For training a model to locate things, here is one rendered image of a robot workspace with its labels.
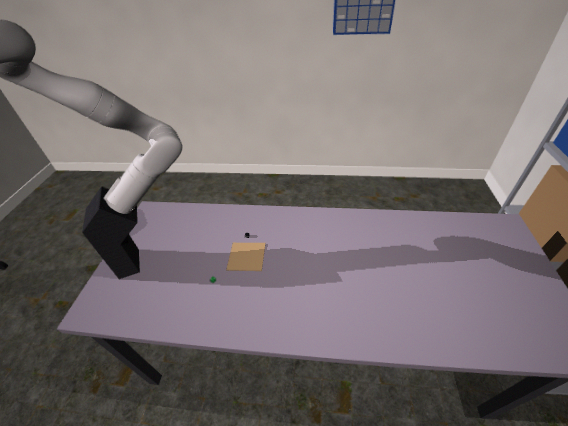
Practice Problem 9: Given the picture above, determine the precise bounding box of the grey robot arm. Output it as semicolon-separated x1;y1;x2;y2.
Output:
0;20;182;214

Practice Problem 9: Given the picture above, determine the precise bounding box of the tan flat mat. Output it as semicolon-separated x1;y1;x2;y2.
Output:
227;243;266;271

